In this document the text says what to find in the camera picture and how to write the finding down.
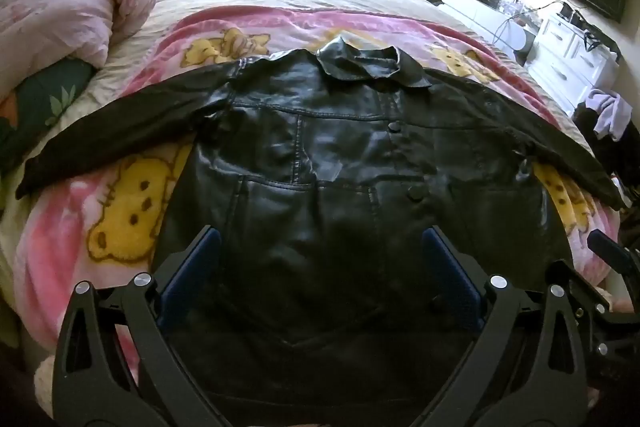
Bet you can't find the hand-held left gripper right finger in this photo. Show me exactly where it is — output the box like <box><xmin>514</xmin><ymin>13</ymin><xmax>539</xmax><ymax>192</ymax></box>
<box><xmin>420</xmin><ymin>226</ymin><xmax>587</xmax><ymax>427</ymax></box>

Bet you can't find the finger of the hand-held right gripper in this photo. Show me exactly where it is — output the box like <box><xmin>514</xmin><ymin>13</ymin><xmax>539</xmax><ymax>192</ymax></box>
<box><xmin>587</xmin><ymin>229</ymin><xmax>640</xmax><ymax>278</ymax></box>

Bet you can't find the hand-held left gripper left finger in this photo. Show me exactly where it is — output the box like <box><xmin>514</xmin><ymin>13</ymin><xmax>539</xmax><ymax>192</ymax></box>
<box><xmin>51</xmin><ymin>226</ymin><xmax>223</xmax><ymax>427</ymax></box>

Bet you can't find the black leather jacket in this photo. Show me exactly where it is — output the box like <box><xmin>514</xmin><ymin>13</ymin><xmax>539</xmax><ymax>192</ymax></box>
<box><xmin>15</xmin><ymin>34</ymin><xmax>626</xmax><ymax>423</ymax></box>

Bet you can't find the pink printed blanket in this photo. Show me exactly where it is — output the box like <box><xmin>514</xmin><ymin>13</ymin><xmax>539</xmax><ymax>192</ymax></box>
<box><xmin>17</xmin><ymin>4</ymin><xmax>621</xmax><ymax>373</ymax></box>

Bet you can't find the lavender cloth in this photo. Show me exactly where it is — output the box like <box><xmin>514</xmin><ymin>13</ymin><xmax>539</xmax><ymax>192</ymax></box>
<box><xmin>585</xmin><ymin>89</ymin><xmax>635</xmax><ymax>142</ymax></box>

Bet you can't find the white drawer dresser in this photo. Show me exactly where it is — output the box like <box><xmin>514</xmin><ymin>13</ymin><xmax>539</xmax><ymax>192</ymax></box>
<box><xmin>525</xmin><ymin>9</ymin><xmax>623</xmax><ymax>115</ymax></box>

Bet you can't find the white vanity table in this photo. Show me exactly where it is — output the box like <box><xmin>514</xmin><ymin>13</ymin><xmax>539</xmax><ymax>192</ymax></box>
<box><xmin>415</xmin><ymin>0</ymin><xmax>538</xmax><ymax>52</ymax></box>

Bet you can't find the pink duvet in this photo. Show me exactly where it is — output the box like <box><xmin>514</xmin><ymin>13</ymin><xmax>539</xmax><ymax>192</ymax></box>
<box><xmin>0</xmin><ymin>0</ymin><xmax>160</xmax><ymax>100</ymax></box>

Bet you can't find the black cable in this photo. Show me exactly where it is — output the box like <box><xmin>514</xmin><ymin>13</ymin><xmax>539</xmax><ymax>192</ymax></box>
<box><xmin>492</xmin><ymin>0</ymin><xmax>566</xmax><ymax>45</ymax></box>

